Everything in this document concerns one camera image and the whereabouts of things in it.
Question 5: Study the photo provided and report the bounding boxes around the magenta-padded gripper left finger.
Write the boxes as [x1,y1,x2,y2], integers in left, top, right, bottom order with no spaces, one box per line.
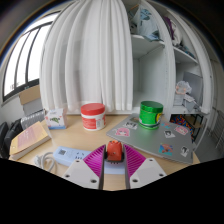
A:
[62,144,108,191]

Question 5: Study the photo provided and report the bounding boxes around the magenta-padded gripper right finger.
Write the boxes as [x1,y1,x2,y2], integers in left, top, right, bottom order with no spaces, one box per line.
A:
[123,143,168,190]

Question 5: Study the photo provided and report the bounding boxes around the orange charger block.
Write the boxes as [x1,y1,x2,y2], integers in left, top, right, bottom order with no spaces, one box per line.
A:
[105,139,126,165]

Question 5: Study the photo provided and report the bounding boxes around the silver laptop with stickers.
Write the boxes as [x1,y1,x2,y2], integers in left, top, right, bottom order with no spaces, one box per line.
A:
[105,113,196,165]

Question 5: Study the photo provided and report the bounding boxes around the white jar with red lid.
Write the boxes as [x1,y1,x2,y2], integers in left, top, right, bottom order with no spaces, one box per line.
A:
[80,102,108,132]

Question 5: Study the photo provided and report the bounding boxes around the green round tin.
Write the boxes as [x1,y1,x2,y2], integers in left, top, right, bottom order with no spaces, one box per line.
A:
[138,100,165,131]

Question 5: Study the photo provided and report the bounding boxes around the small white printed box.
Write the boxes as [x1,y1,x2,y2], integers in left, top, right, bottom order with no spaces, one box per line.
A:
[44,107,69,131]

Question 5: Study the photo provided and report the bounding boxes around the colourful patterned cloth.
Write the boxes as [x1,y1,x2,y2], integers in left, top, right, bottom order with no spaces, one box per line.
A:
[170,114,195,135]

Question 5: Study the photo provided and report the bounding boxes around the yellow covered book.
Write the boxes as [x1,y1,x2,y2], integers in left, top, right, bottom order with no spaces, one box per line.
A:
[9,120,53,161]

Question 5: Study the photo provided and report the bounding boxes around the grey ribbed radiator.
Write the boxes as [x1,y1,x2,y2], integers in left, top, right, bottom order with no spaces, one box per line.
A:
[20,109,46,130]

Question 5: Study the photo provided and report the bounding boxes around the black bag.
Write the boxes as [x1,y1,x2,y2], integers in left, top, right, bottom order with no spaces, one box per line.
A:
[0,119,24,160]

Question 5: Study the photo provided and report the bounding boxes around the brown cardboard box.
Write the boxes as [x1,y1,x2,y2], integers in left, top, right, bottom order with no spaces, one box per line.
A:
[18,84,43,106]

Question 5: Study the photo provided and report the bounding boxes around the white shelf unit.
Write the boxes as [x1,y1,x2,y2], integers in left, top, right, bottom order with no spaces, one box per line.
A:
[122,0,215,117]

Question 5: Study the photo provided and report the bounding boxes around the white curtain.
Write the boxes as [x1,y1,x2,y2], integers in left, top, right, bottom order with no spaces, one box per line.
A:
[39,0,135,115]

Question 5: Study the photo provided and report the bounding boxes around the white power strip cable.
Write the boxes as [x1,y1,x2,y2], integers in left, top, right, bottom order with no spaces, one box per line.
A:
[33,151,59,174]

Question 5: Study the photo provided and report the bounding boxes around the window with dark frame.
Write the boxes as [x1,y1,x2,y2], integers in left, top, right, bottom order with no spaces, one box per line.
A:
[1,12,60,103]

